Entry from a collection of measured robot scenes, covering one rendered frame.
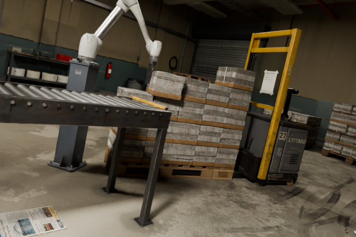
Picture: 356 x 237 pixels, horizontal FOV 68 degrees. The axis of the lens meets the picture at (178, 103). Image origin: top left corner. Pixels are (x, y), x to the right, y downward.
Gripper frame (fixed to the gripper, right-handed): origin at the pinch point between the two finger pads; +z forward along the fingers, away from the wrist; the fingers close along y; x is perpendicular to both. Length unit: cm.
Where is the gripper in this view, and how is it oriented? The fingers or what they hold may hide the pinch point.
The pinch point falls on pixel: (147, 80)
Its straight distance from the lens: 273.2
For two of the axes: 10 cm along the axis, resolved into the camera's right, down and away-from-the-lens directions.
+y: -4.0, -1.6, 9.0
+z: -2.7, 9.6, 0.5
